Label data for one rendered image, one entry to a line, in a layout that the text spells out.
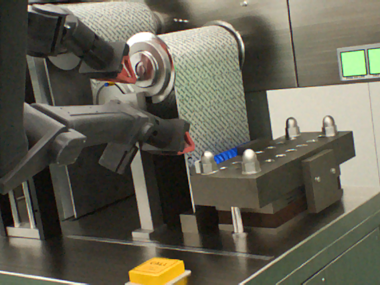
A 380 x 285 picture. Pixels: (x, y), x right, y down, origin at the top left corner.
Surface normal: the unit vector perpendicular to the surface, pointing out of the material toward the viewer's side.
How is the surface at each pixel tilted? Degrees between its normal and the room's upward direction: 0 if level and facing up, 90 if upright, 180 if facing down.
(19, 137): 115
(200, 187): 90
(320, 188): 90
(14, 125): 121
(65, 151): 125
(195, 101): 91
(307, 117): 90
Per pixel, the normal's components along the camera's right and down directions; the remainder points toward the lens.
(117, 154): -0.22, 0.06
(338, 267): 0.77, -0.01
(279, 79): -0.62, 0.23
